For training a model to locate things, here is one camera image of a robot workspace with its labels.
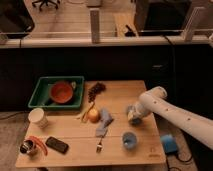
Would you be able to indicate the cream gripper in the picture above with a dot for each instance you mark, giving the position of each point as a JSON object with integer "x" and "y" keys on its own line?
{"x": 130, "y": 112}

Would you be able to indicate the blue sponge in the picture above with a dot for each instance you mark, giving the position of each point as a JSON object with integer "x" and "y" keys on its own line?
{"x": 136, "y": 120}

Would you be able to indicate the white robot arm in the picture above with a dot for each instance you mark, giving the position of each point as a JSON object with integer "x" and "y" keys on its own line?
{"x": 154, "y": 101}

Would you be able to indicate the blue cloth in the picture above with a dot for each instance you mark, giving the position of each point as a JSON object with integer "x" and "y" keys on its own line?
{"x": 106, "y": 120}

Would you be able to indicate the blue cup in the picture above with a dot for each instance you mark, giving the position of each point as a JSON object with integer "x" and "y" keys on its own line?
{"x": 129, "y": 140}

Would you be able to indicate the bunch of dark grapes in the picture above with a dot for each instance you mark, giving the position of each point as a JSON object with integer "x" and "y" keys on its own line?
{"x": 95, "y": 90}

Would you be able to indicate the banana peel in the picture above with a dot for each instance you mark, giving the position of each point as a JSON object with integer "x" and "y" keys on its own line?
{"x": 83, "y": 115}

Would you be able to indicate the blue box on floor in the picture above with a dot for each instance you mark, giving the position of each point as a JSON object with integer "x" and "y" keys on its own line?
{"x": 169, "y": 144}

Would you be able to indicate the metal fork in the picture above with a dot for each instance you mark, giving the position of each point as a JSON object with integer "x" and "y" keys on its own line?
{"x": 99, "y": 143}

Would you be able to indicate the small object in bin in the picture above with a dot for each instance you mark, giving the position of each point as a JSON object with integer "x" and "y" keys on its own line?
{"x": 73, "y": 85}

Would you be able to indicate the orange bowl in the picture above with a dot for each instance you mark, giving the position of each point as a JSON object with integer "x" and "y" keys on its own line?
{"x": 61, "y": 92}

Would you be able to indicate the black phone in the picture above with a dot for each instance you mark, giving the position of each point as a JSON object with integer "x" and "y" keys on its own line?
{"x": 57, "y": 145}

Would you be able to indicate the green plastic bin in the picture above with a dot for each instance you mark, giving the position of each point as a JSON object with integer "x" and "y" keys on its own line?
{"x": 41, "y": 98}

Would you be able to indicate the black monitor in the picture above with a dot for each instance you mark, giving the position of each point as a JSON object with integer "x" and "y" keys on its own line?
{"x": 160, "y": 14}

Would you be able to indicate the white paper cup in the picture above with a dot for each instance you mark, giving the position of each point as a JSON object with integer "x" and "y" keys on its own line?
{"x": 38, "y": 117}

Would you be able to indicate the small metal cup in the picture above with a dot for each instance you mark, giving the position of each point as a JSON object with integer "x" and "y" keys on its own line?
{"x": 28, "y": 147}

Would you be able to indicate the black office chair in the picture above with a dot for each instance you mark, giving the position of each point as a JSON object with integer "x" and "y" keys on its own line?
{"x": 46, "y": 2}

